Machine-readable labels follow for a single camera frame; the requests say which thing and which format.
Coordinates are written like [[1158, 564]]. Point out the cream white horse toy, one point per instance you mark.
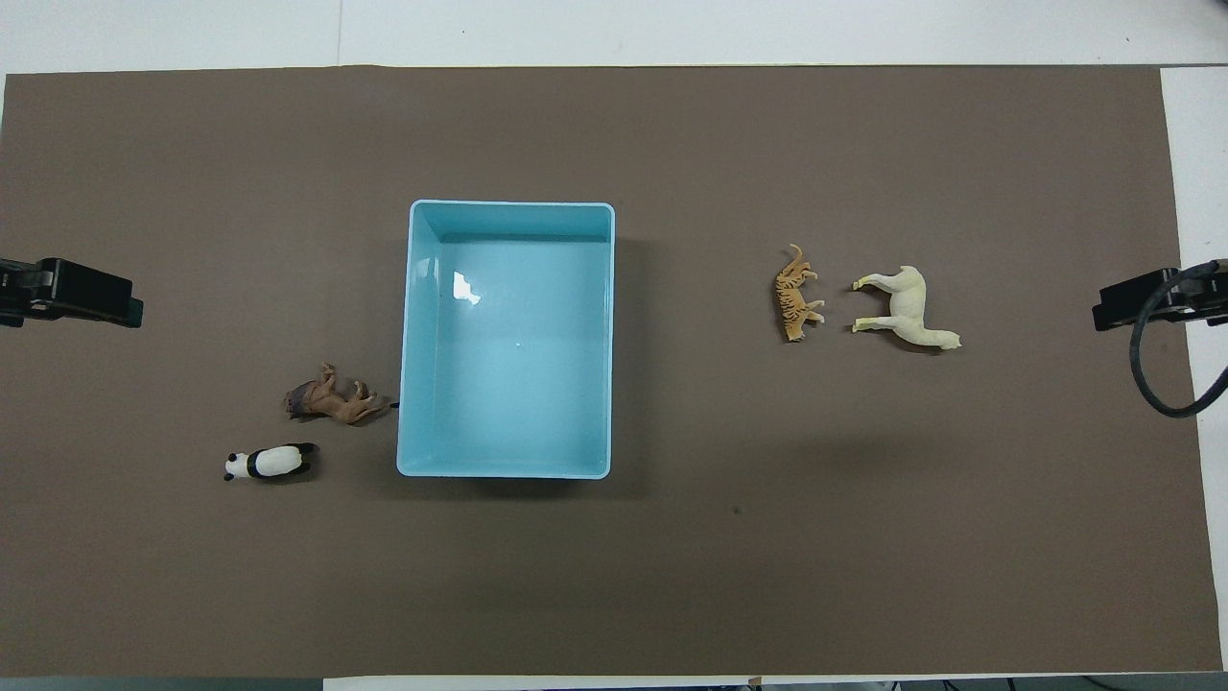
[[907, 307]]

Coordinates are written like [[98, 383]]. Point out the brown table mat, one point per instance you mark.
[[767, 144]]

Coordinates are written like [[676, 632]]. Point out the black white panda toy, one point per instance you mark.
[[278, 463]]

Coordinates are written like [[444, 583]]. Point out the light blue storage box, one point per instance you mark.
[[508, 384]]

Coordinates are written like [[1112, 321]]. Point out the orange striped tiger toy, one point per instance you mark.
[[792, 302]]

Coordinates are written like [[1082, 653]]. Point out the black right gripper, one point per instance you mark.
[[1118, 307]]

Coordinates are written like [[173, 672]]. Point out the brown lion toy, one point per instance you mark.
[[331, 403]]

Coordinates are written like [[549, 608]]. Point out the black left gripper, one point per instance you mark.
[[82, 293]]

